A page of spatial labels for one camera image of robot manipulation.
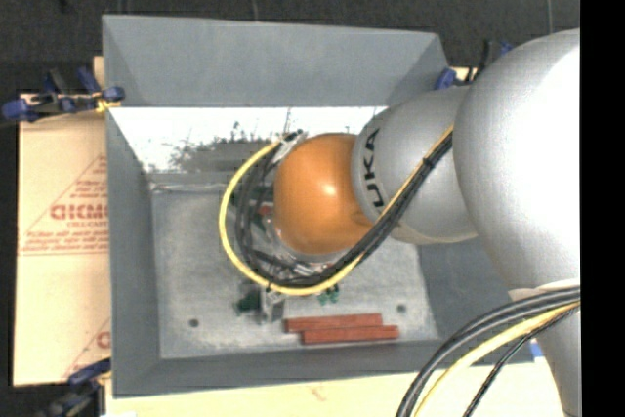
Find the grey metal bin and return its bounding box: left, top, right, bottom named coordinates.
left=101, top=14, right=534, bottom=396

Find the brown cardboard board, red print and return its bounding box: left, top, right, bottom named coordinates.
left=11, top=110, right=114, bottom=388

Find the red-brown flat block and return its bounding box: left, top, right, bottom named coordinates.
left=283, top=313, right=385, bottom=334
left=299, top=324, right=401, bottom=347

